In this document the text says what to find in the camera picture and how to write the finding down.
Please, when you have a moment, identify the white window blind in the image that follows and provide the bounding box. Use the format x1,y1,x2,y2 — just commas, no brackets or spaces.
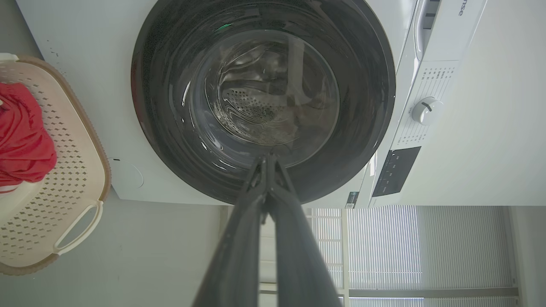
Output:
346,206,514,290
307,208,344,289

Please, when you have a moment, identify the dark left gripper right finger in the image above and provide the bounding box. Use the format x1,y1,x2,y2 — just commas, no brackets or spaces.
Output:
268,154,343,307

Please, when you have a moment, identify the steel perforated washer drum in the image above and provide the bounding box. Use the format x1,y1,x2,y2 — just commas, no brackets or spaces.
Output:
205,43,337,145

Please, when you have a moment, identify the white front-load washing machine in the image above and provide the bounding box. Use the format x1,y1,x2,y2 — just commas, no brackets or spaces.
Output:
16,0,489,209

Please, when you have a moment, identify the black washer display panel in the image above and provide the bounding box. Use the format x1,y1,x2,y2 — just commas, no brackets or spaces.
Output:
372,146,422,197

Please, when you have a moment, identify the beige perforated laundry basket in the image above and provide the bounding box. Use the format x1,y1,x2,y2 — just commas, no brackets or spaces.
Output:
0,53,112,275

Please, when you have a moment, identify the white round program knob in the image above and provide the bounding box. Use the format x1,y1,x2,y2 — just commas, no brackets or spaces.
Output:
412,97,444,125

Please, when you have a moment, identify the round white filter cover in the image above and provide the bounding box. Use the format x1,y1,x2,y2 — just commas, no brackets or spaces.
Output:
109,158,145,190

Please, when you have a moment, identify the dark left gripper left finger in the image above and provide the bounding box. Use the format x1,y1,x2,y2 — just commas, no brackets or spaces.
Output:
192,157,268,307

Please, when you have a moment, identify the black round glass washer door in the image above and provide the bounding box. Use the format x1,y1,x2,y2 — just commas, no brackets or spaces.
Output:
131,0,396,205

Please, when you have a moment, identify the white detergent drawer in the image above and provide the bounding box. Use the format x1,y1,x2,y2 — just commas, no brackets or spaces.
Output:
413,0,442,61

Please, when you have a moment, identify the red and white garment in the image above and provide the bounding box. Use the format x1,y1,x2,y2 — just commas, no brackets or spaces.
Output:
0,82,58,194

